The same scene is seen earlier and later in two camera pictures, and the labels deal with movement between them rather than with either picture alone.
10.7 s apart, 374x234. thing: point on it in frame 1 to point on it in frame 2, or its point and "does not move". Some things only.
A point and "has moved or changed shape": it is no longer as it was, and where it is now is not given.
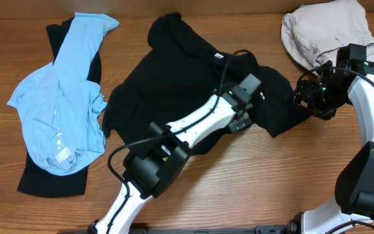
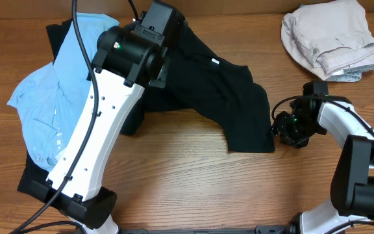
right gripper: x=302 y=96 to x=284 y=129
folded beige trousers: x=312 y=34 does not move
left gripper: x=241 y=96 to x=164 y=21
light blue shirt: x=60 y=110 does not move
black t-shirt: x=176 y=71 has moved or changed shape
